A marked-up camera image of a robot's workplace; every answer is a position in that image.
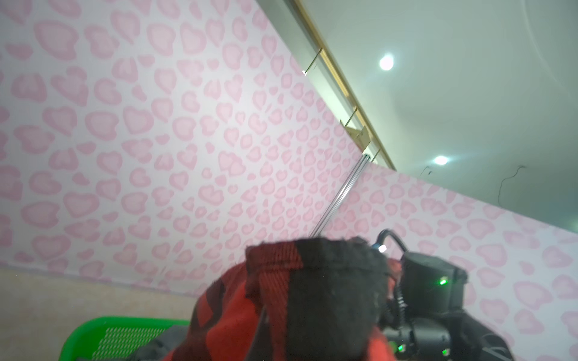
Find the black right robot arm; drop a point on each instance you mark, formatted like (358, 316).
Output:
(426, 316)

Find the right corner aluminium post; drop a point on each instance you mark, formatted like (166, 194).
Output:
(341, 195)

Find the ceiling spot light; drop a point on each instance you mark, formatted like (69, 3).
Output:
(441, 160)
(387, 62)

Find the red black plaid shirt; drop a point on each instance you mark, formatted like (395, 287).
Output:
(306, 299)

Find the grey shirt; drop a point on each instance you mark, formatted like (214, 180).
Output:
(161, 346)

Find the green plastic basket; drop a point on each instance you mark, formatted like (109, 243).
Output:
(113, 337)

